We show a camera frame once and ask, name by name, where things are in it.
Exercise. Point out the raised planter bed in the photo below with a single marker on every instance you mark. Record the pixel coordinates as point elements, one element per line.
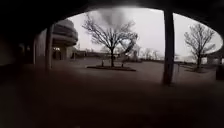
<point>111,68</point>

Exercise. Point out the slanted sculpture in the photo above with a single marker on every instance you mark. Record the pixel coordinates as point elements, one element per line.
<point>129,46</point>

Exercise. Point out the row of low buildings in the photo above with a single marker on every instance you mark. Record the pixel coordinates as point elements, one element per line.
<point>90,54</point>

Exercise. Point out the large bare tree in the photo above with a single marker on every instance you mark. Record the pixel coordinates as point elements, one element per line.
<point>111,36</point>

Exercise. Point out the red brick plaza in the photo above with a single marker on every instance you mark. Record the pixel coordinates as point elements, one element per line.
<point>110,96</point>

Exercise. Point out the grey building with round balconies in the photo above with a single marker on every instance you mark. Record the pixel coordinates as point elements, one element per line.
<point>65,35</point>

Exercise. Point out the concrete pillar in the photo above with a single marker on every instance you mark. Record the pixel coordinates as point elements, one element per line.
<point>168,46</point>
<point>49,48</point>

